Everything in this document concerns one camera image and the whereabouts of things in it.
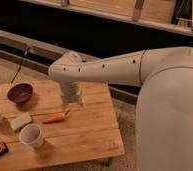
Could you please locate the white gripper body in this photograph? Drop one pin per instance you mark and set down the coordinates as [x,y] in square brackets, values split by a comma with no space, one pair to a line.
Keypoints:
[71,93]

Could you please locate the dark purple ceramic bowl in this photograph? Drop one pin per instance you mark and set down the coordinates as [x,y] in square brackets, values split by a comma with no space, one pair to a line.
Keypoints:
[20,93]

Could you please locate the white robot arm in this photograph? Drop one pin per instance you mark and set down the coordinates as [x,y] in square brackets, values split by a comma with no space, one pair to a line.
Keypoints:
[164,110]

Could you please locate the orange carrot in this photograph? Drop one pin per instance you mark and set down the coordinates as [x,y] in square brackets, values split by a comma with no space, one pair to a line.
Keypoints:
[59,117]

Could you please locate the beige sponge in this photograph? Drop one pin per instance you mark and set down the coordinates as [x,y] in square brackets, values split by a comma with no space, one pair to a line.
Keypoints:
[20,121]

